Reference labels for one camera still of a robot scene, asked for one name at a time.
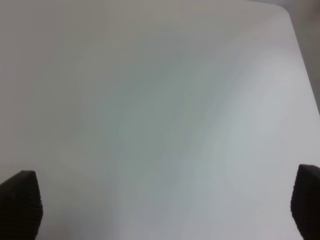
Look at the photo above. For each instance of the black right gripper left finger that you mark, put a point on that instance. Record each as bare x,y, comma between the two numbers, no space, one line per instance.
21,208

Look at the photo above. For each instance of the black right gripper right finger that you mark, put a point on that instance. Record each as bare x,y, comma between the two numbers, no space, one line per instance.
305,201

